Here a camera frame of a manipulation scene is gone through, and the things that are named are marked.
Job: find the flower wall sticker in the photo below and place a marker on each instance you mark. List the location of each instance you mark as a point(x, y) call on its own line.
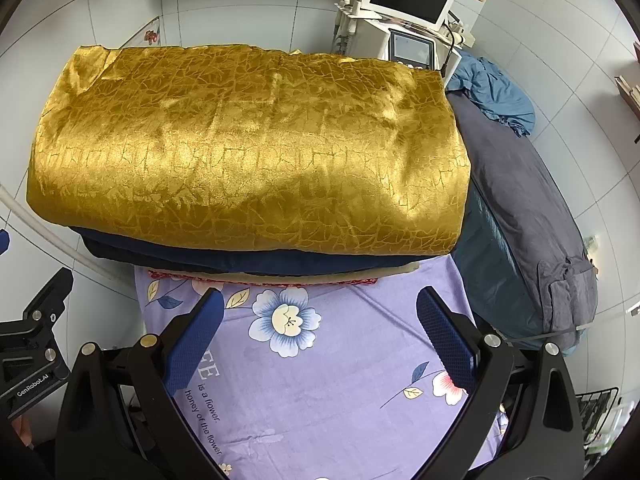
point(151, 35)

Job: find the folded red floral garment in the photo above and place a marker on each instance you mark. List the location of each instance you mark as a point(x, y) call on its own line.
point(300, 283)

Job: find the small touchscreen panel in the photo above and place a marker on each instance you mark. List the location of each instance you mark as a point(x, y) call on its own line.
point(411, 46)

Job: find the white equipment cart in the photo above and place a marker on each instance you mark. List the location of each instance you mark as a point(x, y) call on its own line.
point(370, 35)

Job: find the blue blanket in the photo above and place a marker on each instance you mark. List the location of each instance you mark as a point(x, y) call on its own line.
point(495, 90)

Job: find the grey quilt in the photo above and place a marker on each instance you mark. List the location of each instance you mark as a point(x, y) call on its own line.
point(515, 185)

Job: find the folded navy garment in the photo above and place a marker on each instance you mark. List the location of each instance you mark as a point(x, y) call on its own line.
point(250, 262)

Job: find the folded black garment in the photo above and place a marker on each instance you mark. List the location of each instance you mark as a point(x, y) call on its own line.
point(115, 256)

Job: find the folded beige garment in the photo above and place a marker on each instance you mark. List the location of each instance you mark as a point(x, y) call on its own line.
point(390, 269)

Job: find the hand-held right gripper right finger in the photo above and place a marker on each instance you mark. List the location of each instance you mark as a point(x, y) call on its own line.
point(447, 345)

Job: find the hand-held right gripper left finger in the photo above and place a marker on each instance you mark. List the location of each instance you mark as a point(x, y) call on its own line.
point(195, 345)

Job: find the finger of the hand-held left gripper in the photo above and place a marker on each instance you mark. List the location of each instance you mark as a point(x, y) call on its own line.
point(47, 297)
point(3, 242)

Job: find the gold patterned satin garment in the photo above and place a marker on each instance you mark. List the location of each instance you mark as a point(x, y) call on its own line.
point(250, 150)

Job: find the purple floral bedsheet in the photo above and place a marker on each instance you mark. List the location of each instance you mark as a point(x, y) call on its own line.
point(350, 335)

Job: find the white metal rail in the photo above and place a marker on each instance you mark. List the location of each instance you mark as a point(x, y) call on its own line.
point(50, 241)

